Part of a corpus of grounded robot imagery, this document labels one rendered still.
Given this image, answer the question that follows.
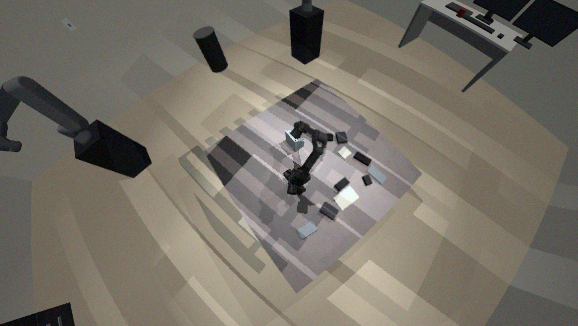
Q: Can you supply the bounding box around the white flat panel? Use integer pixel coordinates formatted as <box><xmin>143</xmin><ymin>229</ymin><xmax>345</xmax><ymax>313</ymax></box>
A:
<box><xmin>333</xmin><ymin>185</ymin><xmax>359</xmax><ymax>210</ymax></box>

